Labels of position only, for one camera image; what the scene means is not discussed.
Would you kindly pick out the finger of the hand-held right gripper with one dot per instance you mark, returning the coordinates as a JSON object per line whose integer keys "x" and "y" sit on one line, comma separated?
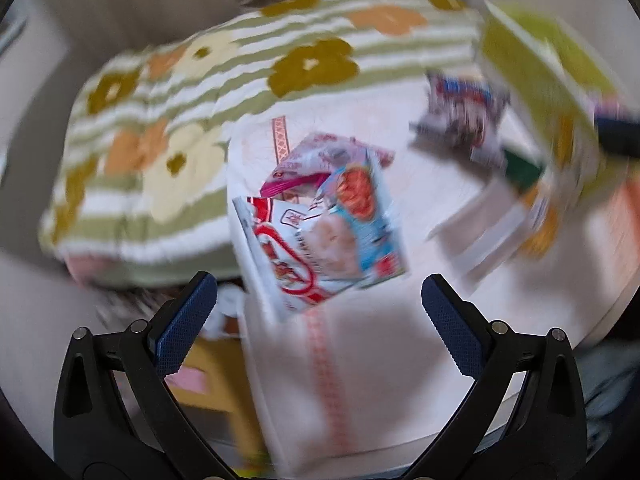
{"x": 620, "y": 132}

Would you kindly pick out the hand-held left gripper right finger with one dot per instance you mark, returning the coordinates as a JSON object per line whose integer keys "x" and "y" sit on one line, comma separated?
{"x": 452, "y": 330}

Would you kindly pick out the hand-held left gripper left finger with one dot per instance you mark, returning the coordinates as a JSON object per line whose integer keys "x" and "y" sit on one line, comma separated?
{"x": 185, "y": 330}

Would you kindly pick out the white tablecloth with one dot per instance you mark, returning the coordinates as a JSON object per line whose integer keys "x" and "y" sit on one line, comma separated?
{"x": 380, "y": 360}

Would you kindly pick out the white red snack packet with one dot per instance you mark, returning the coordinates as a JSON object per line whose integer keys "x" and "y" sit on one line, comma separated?
{"x": 280, "y": 260}

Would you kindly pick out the light blue snack packet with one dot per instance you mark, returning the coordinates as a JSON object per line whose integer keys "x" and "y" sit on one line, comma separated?
{"x": 370, "y": 230}

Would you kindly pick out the white pink zip pouch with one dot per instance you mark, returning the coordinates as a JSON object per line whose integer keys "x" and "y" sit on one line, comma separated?
{"x": 480, "y": 230}

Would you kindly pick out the pink snack packet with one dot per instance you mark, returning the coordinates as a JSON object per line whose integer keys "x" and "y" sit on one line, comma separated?
{"x": 320, "y": 160}

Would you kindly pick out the green cardboard box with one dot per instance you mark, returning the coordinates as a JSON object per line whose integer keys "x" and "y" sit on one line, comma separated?
{"x": 550, "y": 85}

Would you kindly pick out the floral striped blanket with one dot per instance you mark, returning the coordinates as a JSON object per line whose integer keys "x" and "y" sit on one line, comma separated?
{"x": 200, "y": 110}

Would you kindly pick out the grey blue snack packet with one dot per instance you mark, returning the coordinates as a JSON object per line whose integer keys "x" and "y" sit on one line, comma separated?
{"x": 465, "y": 110}

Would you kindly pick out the clear green-top noodle snack packet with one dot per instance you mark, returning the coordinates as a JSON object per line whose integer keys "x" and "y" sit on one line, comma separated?
{"x": 530, "y": 195}

